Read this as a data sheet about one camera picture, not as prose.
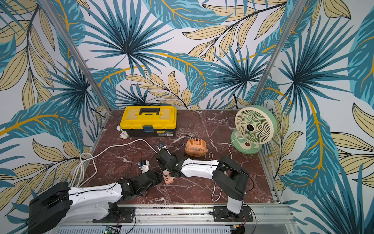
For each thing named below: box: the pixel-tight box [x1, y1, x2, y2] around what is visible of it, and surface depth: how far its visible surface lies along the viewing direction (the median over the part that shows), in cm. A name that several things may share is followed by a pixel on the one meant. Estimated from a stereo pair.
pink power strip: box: [162, 169, 174, 185], surface depth 84 cm
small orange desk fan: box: [185, 137, 208, 157], surface depth 89 cm
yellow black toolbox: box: [119, 106, 178, 137], surface depth 94 cm
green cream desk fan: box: [230, 104, 278, 156], surface depth 83 cm
